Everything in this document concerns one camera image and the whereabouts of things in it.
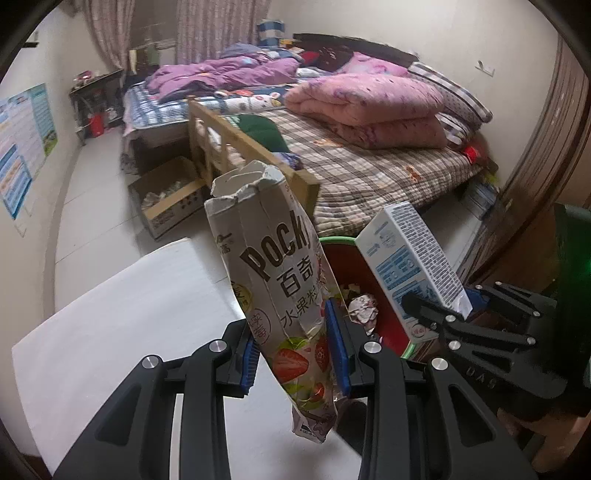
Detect white blue milk carton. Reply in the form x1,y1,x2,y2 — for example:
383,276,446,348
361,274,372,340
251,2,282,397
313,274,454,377
355,201,473,345

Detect pocky strawberry box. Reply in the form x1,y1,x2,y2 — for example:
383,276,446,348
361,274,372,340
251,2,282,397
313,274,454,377
204,161,339,443

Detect person right hand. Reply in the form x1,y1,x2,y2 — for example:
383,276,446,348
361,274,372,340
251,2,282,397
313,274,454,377
497,409,590,452

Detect red bin with green rim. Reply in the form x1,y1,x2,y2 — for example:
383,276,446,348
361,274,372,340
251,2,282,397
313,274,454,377
321,236,417,359

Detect plaid mattress cover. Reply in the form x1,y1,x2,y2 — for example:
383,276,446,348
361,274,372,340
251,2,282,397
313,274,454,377
260,109,481,237

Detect cardboard box on floor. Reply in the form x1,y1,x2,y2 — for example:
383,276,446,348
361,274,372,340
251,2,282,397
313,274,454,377
128,157,207,240

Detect plastic bag on bed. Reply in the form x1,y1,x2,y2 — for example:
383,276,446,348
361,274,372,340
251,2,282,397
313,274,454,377
273,152,304,171

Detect green cushion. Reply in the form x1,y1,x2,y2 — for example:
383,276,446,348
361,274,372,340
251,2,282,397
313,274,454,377
238,114,290,153

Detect folded pink quilt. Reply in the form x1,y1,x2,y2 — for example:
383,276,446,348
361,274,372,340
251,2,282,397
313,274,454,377
284,73,447,149

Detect striped pillow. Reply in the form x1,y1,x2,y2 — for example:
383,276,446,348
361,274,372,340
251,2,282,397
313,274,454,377
408,62,493,147

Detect blue checked bedsheet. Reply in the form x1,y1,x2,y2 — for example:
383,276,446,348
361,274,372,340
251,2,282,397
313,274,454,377
124,84,294,131

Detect red bucket under desk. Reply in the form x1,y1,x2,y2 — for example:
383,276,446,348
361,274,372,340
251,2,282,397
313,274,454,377
89,113,105,138

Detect purple duvet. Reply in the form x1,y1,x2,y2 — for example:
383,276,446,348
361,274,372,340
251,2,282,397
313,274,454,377
144,55,300,103

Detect dark side desk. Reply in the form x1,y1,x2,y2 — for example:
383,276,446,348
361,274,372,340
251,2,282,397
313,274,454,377
69,69,124,146

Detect dark wooden headboard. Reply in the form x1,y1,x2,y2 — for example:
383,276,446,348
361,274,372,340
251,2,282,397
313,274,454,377
293,33,419,72

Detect blue striped bag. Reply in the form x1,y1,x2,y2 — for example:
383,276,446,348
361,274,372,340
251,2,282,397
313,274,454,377
256,19,286,47

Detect pink patterned curtains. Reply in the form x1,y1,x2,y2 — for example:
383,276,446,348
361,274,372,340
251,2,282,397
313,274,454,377
81,1,271,69

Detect wooden bed rail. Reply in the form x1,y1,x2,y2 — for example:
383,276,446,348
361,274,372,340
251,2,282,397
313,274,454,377
187,96,321,218

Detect wall poster charts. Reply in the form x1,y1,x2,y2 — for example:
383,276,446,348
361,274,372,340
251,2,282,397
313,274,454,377
0,83,58,220

